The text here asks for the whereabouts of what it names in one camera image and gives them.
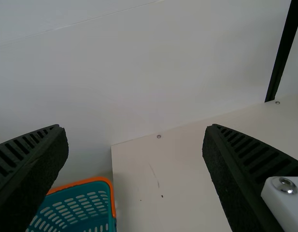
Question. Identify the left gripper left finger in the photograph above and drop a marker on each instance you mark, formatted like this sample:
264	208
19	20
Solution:
23	183

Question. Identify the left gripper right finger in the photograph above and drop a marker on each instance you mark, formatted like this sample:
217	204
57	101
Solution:
238	174

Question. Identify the teal shopping basket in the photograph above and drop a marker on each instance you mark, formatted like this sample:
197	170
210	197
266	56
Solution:
78	212

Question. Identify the black post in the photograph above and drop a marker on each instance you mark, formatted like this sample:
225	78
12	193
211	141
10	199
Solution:
284	48

